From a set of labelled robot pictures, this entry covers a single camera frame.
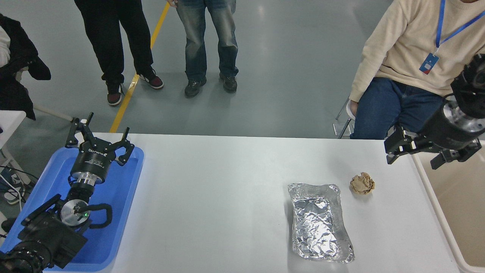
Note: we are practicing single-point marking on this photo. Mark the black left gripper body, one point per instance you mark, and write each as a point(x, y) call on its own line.
point(92, 161)

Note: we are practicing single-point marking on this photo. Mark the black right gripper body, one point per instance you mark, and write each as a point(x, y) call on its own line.
point(443, 134)

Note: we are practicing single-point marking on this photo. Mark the person's right hand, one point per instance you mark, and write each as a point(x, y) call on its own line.
point(354, 109)
point(172, 3)

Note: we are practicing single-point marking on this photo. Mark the white metal bar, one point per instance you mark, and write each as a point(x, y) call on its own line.
point(53, 113)

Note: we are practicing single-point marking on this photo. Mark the large pale bin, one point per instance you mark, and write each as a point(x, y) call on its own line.
point(454, 197)

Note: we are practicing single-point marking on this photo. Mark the blue plastic tray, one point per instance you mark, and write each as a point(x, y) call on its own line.
point(113, 212)

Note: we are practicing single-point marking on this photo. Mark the crumpled tan paper ball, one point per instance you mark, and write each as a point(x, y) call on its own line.
point(362, 184)

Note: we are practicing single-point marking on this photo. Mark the white metal chair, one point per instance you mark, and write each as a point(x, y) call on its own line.
point(341, 128)

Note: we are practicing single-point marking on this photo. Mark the grey white sneaker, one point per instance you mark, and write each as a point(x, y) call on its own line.
point(13, 189)

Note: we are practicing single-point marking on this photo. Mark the person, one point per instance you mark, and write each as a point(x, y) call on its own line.
point(113, 38)
point(401, 45)
point(17, 87)
point(204, 38)

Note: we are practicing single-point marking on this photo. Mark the crinkled foil tray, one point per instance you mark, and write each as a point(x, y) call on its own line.
point(318, 223)

